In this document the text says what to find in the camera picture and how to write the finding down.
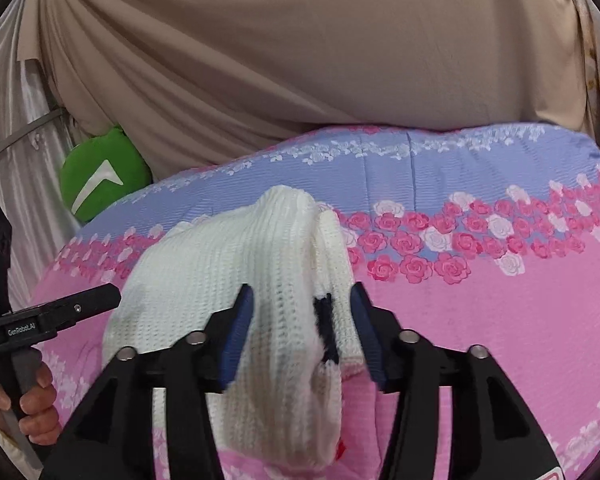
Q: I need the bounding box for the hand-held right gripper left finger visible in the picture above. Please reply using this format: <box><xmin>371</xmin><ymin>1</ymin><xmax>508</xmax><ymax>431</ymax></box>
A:
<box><xmin>40</xmin><ymin>282</ymin><xmax>256</xmax><ymax>480</ymax></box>

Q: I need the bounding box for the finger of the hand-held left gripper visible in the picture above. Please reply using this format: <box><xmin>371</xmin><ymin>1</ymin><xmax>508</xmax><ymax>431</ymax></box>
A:
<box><xmin>35</xmin><ymin>282</ymin><xmax>122</xmax><ymax>333</ymax></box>

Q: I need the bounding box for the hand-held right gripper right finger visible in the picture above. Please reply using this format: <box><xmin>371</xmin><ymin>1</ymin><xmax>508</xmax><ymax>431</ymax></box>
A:
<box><xmin>349</xmin><ymin>281</ymin><xmax>563</xmax><ymax>480</ymax></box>

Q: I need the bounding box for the white knit sweater black red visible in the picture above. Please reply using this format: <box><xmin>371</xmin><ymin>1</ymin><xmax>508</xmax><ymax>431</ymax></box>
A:
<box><xmin>102</xmin><ymin>185</ymin><xmax>371</xmax><ymax>471</ymax></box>

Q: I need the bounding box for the person's left hand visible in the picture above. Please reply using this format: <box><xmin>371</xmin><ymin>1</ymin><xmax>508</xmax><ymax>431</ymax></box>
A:
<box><xmin>0</xmin><ymin>361</ymin><xmax>64</xmax><ymax>448</ymax></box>

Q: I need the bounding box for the white satin curtain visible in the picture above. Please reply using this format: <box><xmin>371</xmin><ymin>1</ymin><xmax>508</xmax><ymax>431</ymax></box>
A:
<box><xmin>0</xmin><ymin>0</ymin><xmax>86</xmax><ymax>311</ymax></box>

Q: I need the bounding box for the pink blue floral bedsheet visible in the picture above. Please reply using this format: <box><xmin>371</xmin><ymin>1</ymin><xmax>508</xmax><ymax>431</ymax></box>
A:
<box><xmin>27</xmin><ymin>122</ymin><xmax>600</xmax><ymax>480</ymax></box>

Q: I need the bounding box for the green plush pillow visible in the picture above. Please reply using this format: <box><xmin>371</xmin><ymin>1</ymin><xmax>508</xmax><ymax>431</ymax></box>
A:
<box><xmin>60</xmin><ymin>125</ymin><xmax>153</xmax><ymax>226</ymax></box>

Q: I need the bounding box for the beige draped cloth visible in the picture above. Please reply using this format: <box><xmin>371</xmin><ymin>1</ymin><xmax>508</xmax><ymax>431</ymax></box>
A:
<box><xmin>20</xmin><ymin>0</ymin><xmax>600</xmax><ymax>196</ymax></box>

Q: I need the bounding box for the pale floral curtain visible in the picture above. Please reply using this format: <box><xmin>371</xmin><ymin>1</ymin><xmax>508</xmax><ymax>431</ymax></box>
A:
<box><xmin>565</xmin><ymin>0</ymin><xmax>600</xmax><ymax>181</ymax></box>

